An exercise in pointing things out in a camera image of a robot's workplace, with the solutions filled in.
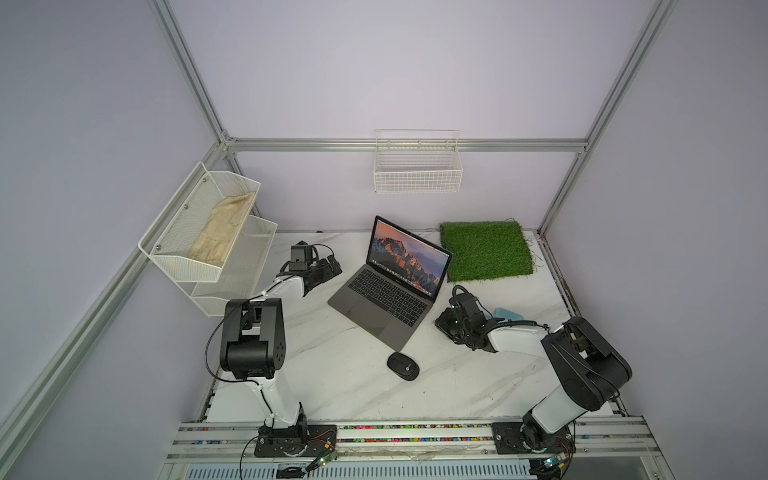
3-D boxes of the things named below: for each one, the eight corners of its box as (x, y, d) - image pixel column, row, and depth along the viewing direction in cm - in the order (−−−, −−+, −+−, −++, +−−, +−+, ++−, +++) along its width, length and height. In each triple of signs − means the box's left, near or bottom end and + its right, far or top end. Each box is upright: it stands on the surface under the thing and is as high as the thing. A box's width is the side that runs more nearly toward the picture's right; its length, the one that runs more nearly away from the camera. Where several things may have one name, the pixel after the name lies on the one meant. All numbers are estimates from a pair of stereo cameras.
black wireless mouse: (384, 365, 88) (384, 361, 86) (395, 351, 91) (395, 347, 89) (411, 385, 85) (412, 382, 82) (422, 369, 87) (422, 366, 85)
